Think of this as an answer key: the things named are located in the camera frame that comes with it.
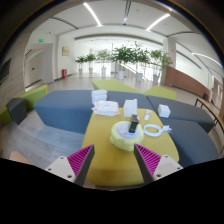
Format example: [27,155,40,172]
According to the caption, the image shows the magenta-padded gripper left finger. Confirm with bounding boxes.
[44,144,96,187]

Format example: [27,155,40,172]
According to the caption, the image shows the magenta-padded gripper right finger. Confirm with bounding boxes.
[133,143,184,185]

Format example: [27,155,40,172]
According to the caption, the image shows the black charger block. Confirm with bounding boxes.
[129,114,140,134]

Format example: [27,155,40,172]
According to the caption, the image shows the wide grey upholstered sofa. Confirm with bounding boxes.
[159,117,219,168]

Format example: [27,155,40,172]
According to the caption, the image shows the round yellow power strip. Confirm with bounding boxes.
[109,120,145,152]

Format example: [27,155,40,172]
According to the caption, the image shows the small white cube box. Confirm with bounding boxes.
[157,103,172,119]

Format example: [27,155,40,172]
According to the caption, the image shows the blue upholstered sofa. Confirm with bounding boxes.
[33,89,156,135]

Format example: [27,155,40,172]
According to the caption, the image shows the long grey upholstered sofa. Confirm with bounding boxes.
[146,95,216,134]

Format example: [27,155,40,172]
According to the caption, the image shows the white carton box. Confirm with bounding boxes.
[123,98,139,118]

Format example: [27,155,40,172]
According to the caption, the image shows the wet wipes pack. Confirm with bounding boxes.
[91,100,121,117]

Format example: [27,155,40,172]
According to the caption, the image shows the small green ottoman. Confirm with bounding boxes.
[143,85,178,101]

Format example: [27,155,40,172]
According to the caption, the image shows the wooden bench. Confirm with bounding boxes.
[194,97,224,134]

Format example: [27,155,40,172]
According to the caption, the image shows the dark grey cube stool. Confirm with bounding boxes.
[5,97,28,125]

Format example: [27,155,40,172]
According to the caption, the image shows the green upholstered bench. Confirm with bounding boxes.
[0,84,49,126]

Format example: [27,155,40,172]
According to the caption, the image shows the white tissue pack stack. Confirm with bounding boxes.
[91,89,108,105]

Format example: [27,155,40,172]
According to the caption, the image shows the large green ottoman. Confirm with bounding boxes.
[91,78,143,95]

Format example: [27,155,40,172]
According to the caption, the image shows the potted plants group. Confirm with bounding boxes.
[74,41,173,84]

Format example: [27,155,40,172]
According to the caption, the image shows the ceiling strip lights group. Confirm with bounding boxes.
[82,1,224,70]

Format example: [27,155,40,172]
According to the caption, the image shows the white coiled power cable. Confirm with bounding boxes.
[142,123,173,138]

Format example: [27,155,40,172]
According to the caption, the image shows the black wall screen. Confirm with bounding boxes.
[0,58,12,85]

